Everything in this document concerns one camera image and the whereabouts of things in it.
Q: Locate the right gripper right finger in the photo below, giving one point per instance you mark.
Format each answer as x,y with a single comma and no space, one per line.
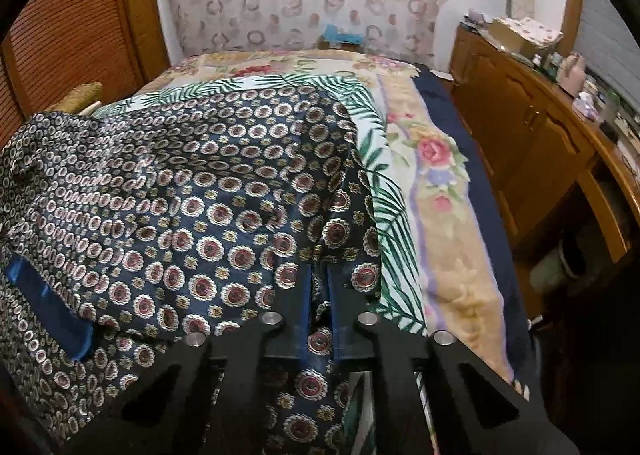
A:
433,394

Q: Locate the palm leaf print cloth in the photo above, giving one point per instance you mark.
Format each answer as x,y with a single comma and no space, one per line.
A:
400,301

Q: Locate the pink kettle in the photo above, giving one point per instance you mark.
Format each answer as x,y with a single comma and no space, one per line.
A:
571,75

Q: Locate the teal cloth on box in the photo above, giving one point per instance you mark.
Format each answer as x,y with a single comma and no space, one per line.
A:
339,39

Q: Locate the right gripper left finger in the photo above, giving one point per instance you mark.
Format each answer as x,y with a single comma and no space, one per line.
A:
202,396

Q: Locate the wooden sideboard cabinet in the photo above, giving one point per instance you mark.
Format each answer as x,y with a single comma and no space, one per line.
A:
536,149

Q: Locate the navy bed sheet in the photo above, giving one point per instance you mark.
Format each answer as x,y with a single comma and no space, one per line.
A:
519,349

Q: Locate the golden brown patterned folded blanket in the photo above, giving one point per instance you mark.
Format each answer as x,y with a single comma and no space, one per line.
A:
81,97

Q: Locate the grey window blind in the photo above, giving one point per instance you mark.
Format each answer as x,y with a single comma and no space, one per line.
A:
609,48

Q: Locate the navy patterned satin pajama top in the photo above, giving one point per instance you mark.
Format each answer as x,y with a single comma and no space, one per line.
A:
120,236

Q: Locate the wooden louvered wardrobe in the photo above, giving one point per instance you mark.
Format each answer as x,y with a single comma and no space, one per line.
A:
55,45

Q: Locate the cardboard box on sideboard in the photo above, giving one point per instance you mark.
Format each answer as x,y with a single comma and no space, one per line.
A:
524,36

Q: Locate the floral bed blanket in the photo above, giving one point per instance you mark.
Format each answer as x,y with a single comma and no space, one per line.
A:
457,285

